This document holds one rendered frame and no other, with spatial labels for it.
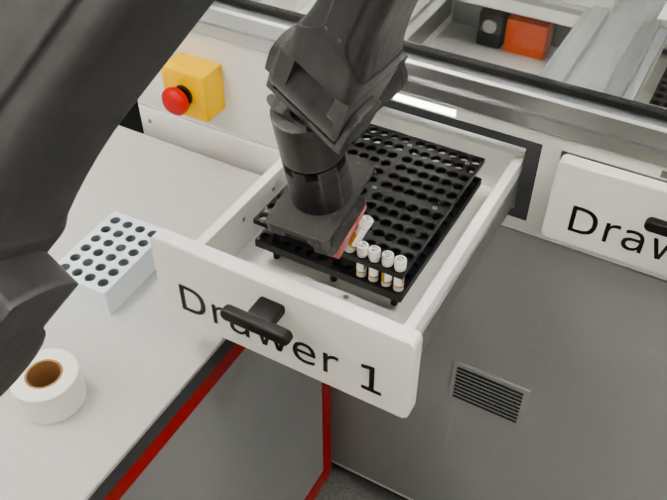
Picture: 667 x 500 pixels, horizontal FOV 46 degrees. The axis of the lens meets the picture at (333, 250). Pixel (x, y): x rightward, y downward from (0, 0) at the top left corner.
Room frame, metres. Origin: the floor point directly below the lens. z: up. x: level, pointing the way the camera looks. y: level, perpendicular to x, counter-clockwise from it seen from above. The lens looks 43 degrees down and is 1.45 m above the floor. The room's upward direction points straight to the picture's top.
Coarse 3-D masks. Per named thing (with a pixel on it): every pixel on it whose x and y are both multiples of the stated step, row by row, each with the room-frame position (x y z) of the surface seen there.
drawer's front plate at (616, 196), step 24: (576, 168) 0.70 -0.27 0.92; (600, 168) 0.69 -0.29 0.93; (552, 192) 0.71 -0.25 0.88; (576, 192) 0.70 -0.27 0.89; (600, 192) 0.68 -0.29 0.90; (624, 192) 0.67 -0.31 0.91; (648, 192) 0.66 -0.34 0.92; (552, 216) 0.71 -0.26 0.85; (576, 216) 0.69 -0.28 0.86; (600, 216) 0.68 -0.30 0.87; (624, 216) 0.67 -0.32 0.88; (648, 216) 0.66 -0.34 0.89; (576, 240) 0.69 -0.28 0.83; (600, 240) 0.68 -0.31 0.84; (648, 240) 0.65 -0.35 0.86; (648, 264) 0.65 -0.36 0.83
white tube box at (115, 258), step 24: (120, 216) 0.77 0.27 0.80; (96, 240) 0.73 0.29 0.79; (120, 240) 0.72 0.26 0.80; (144, 240) 0.72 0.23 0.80; (72, 264) 0.68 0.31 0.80; (96, 264) 0.68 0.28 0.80; (120, 264) 0.69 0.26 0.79; (144, 264) 0.69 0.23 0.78; (96, 288) 0.64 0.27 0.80; (120, 288) 0.65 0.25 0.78
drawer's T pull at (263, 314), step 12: (264, 300) 0.51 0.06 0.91; (228, 312) 0.50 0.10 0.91; (240, 312) 0.50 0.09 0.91; (252, 312) 0.50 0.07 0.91; (264, 312) 0.50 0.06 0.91; (276, 312) 0.50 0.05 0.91; (240, 324) 0.49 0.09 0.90; (252, 324) 0.48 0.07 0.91; (264, 324) 0.48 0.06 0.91; (276, 324) 0.48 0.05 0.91; (264, 336) 0.48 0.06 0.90; (276, 336) 0.47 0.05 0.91; (288, 336) 0.47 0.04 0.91
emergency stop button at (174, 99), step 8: (168, 88) 0.91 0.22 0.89; (176, 88) 0.91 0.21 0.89; (168, 96) 0.91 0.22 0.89; (176, 96) 0.90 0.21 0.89; (184, 96) 0.91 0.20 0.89; (168, 104) 0.91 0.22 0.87; (176, 104) 0.90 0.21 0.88; (184, 104) 0.90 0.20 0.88; (176, 112) 0.90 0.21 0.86; (184, 112) 0.90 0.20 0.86
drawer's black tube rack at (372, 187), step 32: (384, 128) 0.81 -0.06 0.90; (384, 160) 0.75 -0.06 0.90; (416, 160) 0.75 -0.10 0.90; (448, 160) 0.75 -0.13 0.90; (480, 160) 0.75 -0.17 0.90; (384, 192) 0.69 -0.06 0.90; (416, 192) 0.69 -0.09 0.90; (448, 192) 0.69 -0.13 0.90; (384, 224) 0.67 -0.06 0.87; (416, 224) 0.67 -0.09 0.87; (448, 224) 0.67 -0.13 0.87; (288, 256) 0.62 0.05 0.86; (320, 256) 0.62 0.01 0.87; (416, 256) 0.58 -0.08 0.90; (384, 288) 0.57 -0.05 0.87
